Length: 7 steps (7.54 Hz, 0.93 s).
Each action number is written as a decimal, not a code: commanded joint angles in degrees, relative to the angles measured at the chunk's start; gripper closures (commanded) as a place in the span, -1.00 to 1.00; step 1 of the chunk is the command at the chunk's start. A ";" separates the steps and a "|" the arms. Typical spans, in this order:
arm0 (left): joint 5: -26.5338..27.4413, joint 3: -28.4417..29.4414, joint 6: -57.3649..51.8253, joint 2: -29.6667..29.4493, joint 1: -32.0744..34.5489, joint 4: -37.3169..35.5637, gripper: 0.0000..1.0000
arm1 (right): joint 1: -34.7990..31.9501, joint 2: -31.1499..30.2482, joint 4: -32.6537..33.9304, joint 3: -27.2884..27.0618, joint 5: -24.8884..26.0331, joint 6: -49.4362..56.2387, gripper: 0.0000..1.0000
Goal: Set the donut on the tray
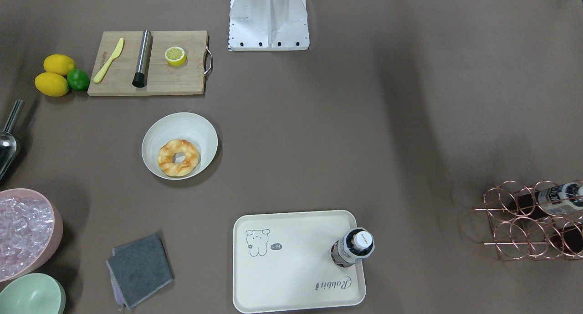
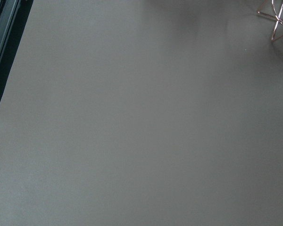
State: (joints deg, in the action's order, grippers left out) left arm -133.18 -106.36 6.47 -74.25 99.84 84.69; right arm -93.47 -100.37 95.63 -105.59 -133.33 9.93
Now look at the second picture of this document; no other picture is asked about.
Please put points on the rose gold wire bottle rack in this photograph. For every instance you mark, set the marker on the rose gold wire bottle rack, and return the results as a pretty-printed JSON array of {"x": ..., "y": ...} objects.
[{"x": 273, "y": 10}]

